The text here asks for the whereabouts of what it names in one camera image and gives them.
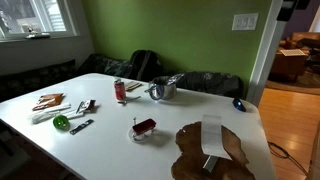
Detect plastic bag with black cutlery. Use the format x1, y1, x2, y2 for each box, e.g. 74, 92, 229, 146
165, 74, 183, 85

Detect silver metal pot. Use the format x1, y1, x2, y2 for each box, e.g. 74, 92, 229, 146
147, 76, 177, 100

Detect blue tape roll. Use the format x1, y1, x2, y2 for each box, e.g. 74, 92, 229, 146
149, 85, 164, 100

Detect tan card packet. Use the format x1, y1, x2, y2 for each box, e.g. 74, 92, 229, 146
125, 81, 141, 91

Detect black backpack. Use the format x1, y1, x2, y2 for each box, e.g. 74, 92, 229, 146
124, 50, 163, 82

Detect metal spoon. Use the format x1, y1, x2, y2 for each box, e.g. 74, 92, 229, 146
118, 96, 141, 105

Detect red soda can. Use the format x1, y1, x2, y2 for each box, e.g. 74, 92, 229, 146
114, 79, 126, 100

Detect red box on clear dish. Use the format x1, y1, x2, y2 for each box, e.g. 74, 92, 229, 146
128, 118, 156, 143

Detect floral dark cushion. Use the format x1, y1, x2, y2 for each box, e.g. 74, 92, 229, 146
177, 71, 244, 98

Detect white paper receipt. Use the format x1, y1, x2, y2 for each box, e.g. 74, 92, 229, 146
201, 114, 231, 160

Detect dark flat strip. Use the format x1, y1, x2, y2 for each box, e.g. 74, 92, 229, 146
69, 119, 94, 135

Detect green round container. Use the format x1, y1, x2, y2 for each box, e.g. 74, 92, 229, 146
53, 115, 70, 131

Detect white plastic wrapped utensils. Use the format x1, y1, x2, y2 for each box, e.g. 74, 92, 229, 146
29, 103, 84, 124

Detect wooden chest furniture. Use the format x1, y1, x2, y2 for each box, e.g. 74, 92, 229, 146
270, 52, 307, 81

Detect dark bench seat cushion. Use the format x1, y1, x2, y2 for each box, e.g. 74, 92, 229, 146
0, 54, 129, 102

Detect white light switch plate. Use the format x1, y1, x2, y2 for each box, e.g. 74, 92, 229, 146
232, 13, 259, 31

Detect black floor cable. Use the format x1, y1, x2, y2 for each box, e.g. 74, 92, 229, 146
267, 141, 309, 177

